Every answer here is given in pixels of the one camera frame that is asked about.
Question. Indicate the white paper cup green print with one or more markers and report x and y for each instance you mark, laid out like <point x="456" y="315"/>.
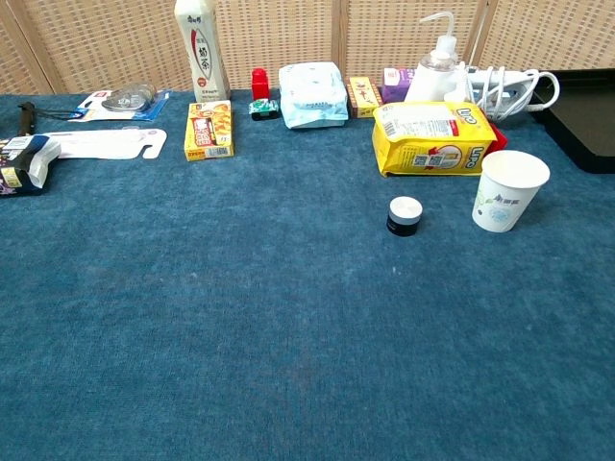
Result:
<point x="499" y="201"/>

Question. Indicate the translucent wash bottle bent nozzle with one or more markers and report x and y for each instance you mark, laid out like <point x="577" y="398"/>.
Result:
<point x="441" y="43"/>

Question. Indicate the red yellow upright box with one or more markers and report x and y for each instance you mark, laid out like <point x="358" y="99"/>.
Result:
<point x="364" y="98"/>

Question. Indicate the woven wooden folding screen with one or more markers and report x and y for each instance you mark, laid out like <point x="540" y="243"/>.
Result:
<point x="96" y="43"/>

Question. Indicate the blue card blister pack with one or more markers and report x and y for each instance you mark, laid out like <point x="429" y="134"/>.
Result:
<point x="125" y="101"/>

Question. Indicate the white toothbrush package card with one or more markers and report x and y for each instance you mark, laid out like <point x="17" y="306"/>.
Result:
<point x="110" y="144"/>

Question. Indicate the purple white box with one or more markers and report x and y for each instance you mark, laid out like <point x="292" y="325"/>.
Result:
<point x="394" y="84"/>

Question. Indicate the small red block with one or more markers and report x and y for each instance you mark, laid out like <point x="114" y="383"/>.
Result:
<point x="261" y="86"/>

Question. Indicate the light blue wet wipes pack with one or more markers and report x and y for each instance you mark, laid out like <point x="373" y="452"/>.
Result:
<point x="312" y="96"/>

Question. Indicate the yellow Lipo snack bag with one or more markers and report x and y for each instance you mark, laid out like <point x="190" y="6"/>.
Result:
<point x="432" y="144"/>

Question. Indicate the black plastic tray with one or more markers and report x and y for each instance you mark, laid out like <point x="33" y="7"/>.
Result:
<point x="583" y="120"/>

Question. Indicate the white round lid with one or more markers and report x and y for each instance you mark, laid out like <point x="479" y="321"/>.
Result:
<point x="405" y="216"/>

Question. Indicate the blue table cloth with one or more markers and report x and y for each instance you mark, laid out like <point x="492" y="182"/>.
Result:
<point x="240" y="312"/>

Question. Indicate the red packet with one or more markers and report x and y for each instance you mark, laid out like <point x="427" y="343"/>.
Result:
<point x="501" y="138"/>

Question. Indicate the dark blue printed pack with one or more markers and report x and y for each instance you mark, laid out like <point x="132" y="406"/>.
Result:
<point x="19" y="163"/>

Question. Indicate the small green candy pack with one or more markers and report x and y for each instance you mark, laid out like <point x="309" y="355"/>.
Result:
<point x="263" y="109"/>

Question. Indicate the milk tea bottle white cap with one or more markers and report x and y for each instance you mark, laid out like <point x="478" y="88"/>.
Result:
<point x="202" y="57"/>

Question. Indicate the yellow orange snack box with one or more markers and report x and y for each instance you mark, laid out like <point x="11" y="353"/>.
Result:
<point x="209" y="132"/>

